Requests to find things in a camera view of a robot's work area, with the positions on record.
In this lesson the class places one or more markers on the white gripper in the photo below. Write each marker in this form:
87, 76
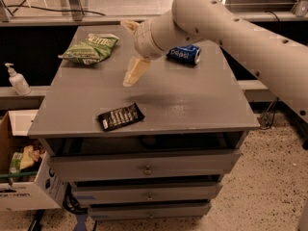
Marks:
143, 41

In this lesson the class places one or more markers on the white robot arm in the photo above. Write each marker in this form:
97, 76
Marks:
281, 64

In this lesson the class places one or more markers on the green jalapeno chip bag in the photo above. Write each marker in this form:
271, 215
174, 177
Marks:
92, 50

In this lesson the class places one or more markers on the blue pepsi can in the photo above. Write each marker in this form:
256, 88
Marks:
185, 54

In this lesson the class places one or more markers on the black snack bar wrapper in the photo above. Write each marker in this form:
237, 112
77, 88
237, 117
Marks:
120, 117

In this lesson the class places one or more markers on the grey drawer cabinet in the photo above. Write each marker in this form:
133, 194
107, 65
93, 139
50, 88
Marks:
168, 165

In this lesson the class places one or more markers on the white pump bottle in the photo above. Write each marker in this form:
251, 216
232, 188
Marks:
18, 81

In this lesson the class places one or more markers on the snack bags in box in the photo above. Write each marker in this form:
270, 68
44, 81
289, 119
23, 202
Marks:
26, 163

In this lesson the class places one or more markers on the white cardboard box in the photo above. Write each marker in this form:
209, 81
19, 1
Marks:
31, 188

